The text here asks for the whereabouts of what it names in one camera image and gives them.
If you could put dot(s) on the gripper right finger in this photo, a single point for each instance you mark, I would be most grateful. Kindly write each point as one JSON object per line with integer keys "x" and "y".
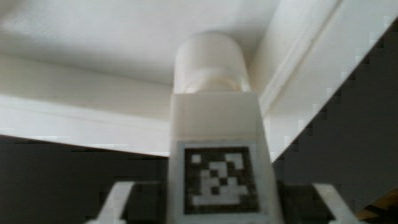
{"x": 313, "y": 205}

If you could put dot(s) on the white leg with tag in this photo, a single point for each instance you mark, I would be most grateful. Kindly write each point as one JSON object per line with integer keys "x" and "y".
{"x": 221, "y": 182}

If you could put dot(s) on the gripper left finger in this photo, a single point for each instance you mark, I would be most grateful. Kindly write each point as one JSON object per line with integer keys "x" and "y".
{"x": 111, "y": 212}

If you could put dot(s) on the white square tabletop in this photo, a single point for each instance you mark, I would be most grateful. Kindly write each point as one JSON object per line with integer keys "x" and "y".
{"x": 88, "y": 52}

